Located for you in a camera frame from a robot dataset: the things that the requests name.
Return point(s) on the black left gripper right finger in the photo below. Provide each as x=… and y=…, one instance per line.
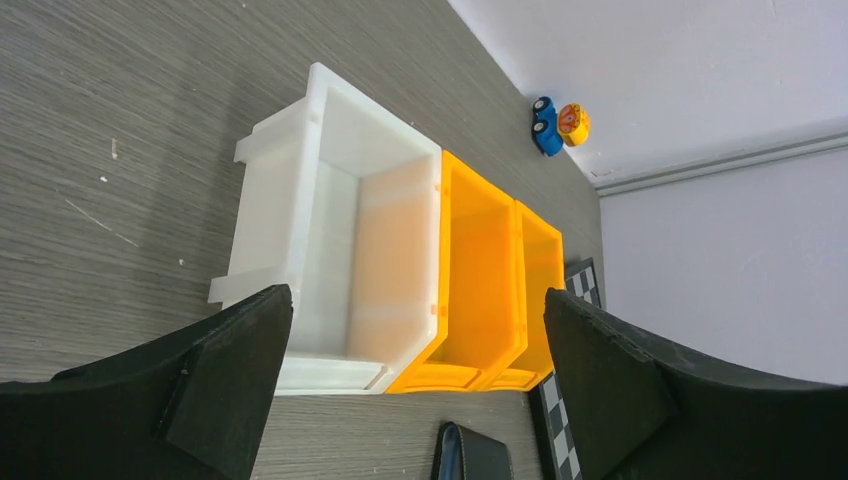
x=641, y=406

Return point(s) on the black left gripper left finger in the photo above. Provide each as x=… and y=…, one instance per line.
x=192, y=404

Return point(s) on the black white checkerboard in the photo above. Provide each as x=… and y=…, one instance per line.
x=554, y=439

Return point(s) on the orange plastic bin left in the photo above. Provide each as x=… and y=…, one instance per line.
x=480, y=331

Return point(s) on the orange plastic bin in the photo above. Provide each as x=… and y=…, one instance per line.
x=480, y=331
x=540, y=267

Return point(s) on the orange plastic bin right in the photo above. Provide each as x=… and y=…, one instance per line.
x=540, y=267

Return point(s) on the white plastic bin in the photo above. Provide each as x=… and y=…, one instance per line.
x=340, y=201

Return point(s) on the blue toy car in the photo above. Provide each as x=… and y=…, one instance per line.
x=544, y=131

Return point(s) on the yellow toy block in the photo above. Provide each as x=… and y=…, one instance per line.
x=573, y=125

